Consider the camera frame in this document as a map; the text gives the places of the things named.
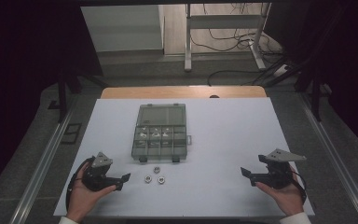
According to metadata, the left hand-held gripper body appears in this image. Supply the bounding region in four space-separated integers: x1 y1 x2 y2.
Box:
81 151 119 191

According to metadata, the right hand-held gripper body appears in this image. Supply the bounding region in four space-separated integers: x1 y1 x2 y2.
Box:
258 148 307 190

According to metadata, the clear grey plastic organizer box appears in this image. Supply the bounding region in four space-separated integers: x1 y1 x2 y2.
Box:
131 103 193 163

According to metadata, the person's right hand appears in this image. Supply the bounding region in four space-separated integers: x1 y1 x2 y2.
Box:
255 164 305 217

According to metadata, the person's left hand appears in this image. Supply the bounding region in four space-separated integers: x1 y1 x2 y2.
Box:
66 169 117 222

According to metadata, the black metal stand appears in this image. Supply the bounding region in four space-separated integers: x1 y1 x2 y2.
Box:
48 69 106 124
293 60 334 123

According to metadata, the white power strip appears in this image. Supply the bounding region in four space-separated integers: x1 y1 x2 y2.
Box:
272 63 291 77

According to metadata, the dark curtain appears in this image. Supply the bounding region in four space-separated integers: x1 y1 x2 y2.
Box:
262 0 358 160
0 0 104 200

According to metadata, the white cabinet panel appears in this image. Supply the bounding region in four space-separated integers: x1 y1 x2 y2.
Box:
80 4 165 52

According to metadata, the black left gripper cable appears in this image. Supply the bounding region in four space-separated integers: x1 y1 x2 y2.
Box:
65 156 95 213

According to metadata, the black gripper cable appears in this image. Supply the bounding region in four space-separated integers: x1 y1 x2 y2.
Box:
291 169 309 205
65 156 95 213

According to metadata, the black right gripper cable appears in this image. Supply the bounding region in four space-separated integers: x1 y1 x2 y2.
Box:
291 169 309 205

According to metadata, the metal floor rail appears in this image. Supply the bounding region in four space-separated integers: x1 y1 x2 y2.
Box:
297 92 358 224
8 102 79 224

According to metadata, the black floor cable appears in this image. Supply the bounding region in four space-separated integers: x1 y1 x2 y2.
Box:
207 69 264 88

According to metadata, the tangle of black cables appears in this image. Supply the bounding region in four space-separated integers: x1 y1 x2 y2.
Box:
188 3 288 63

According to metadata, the white metal desk frame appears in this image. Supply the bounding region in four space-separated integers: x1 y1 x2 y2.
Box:
184 3 273 73

